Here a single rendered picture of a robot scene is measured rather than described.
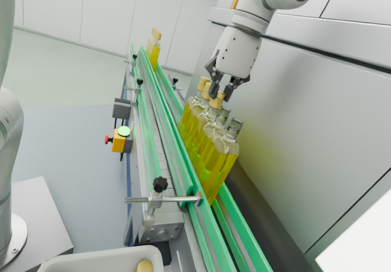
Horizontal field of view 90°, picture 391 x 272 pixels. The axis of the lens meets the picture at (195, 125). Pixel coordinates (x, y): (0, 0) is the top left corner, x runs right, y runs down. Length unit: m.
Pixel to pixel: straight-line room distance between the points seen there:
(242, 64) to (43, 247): 0.74
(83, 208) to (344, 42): 0.92
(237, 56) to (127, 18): 5.83
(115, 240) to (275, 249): 0.51
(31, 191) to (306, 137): 0.87
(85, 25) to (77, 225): 5.81
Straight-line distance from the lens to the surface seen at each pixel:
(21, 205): 0.88
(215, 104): 0.53
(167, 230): 0.53
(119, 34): 6.29
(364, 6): 0.55
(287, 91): 0.53
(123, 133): 0.82
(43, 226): 0.82
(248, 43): 0.50
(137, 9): 6.24
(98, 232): 0.84
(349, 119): 0.44
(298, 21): 0.60
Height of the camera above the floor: 1.46
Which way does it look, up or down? 25 degrees down
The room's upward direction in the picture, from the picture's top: 21 degrees clockwise
